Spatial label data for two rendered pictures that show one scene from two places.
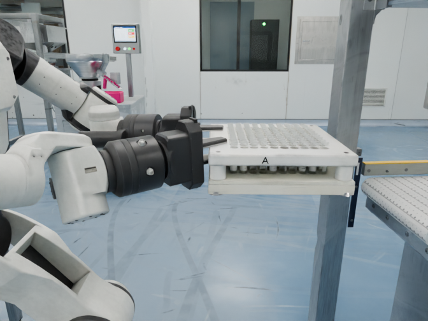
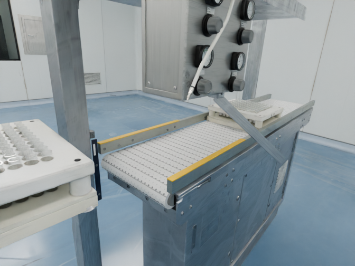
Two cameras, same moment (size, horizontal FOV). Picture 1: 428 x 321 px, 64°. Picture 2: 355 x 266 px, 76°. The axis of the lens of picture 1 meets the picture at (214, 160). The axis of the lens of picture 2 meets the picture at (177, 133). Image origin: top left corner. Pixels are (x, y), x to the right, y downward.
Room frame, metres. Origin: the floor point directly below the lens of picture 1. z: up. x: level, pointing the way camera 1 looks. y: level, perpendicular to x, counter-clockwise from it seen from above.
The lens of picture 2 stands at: (0.27, -0.12, 1.15)
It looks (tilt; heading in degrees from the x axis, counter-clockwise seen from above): 20 degrees down; 315
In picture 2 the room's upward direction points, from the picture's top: 3 degrees clockwise
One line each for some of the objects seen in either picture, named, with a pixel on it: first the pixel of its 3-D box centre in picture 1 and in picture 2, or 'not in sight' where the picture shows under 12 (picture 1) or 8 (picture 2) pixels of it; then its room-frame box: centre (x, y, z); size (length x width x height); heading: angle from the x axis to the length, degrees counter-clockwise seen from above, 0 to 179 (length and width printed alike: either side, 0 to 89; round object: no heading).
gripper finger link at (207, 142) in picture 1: (209, 140); not in sight; (0.60, 0.01, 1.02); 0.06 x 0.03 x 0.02; 122
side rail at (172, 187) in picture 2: not in sight; (277, 123); (0.62, -1.06, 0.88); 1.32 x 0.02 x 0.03; 94
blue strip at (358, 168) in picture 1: (355, 193); (96, 171); (0.84, -0.37, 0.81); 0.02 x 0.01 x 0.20; 94
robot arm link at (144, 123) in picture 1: (167, 134); not in sight; (0.73, 0.10, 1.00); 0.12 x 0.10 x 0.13; 82
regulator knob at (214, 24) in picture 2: not in sight; (214, 21); (0.52, -0.45, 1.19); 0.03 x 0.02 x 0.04; 94
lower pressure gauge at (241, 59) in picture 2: not in sight; (238, 61); (0.54, -0.56, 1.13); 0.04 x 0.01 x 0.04; 94
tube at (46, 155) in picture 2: (323, 163); (50, 177); (0.58, -0.19, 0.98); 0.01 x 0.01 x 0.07
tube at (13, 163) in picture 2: (303, 162); (19, 186); (0.58, -0.16, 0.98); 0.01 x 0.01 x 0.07
